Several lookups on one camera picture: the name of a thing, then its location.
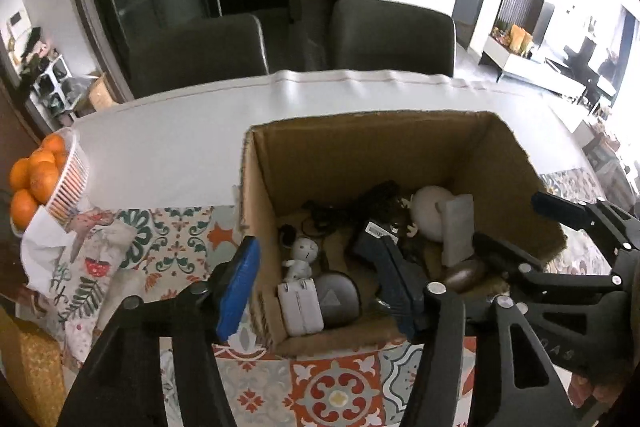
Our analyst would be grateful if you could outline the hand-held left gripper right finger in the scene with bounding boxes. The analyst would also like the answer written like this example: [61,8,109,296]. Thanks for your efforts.
[380,239,576,427]

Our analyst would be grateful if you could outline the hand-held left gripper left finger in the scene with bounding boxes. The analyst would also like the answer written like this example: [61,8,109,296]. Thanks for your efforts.
[57,236,261,427]

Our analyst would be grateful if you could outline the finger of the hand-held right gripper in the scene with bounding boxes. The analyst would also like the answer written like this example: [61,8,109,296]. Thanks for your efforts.
[532,192,640,253]
[472,232,633,303]

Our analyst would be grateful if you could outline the white charger plug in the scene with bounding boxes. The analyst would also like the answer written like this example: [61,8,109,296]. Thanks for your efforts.
[277,278,325,338]

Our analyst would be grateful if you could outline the grey case with triangle mark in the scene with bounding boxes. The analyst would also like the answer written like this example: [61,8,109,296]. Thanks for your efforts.
[314,273,362,330]

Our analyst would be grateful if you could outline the brown cardboard box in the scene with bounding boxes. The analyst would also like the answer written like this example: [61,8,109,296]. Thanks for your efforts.
[235,109,581,358]

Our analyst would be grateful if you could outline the person's right hand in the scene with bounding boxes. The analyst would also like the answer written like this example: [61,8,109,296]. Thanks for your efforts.
[567,369,618,410]

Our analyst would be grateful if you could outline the white rectangular block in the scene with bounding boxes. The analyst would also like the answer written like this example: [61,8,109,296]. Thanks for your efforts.
[436,194,475,268]

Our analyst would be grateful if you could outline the black adapter with label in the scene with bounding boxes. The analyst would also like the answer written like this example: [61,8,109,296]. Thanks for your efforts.
[350,219,401,268]

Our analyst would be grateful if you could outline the brown patterned furniture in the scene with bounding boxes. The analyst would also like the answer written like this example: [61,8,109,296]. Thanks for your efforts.
[582,122,640,202]

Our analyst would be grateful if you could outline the white small figurine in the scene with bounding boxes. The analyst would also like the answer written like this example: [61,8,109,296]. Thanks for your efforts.
[281,238,321,282]

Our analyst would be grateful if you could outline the white round figurine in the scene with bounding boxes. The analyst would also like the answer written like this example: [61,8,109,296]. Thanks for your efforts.
[397,186,453,242]

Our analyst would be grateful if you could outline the colourful patterned table mat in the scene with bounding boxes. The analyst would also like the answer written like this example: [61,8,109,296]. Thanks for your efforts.
[50,167,640,427]

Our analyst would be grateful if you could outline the white low console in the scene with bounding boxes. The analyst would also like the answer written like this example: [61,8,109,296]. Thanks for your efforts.
[482,39,586,100]

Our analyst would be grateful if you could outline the black piano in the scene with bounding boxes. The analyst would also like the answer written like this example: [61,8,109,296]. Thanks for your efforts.
[562,34,621,108]

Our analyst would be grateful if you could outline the white printed cloth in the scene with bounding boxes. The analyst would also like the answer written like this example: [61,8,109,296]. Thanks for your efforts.
[20,202,141,353]

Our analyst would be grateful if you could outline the white table cover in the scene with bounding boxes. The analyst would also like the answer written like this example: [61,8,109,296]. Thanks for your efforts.
[65,69,601,218]

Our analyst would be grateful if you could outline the yellow boxes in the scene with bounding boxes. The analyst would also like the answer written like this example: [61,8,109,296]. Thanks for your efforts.
[507,24,533,55]

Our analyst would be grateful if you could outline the white fruit basket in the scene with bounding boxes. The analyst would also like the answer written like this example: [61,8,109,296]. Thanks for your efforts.
[10,127,91,238]

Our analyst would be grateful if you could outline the yellow woven mat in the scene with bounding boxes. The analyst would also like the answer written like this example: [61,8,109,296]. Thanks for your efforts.
[0,307,66,427]

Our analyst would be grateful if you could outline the dark grey dining chair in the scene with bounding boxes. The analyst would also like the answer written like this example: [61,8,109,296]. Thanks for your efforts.
[127,13,270,100]
[329,0,456,78]

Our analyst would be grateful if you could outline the small cardboard box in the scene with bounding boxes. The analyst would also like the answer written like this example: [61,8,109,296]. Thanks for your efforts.
[85,72,121,112]

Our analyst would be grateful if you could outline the white shoe rack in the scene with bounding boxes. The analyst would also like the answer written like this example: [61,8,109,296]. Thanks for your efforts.
[27,54,73,118]

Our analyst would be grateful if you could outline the black cable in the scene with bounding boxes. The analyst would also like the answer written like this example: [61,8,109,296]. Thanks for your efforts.
[277,199,351,248]

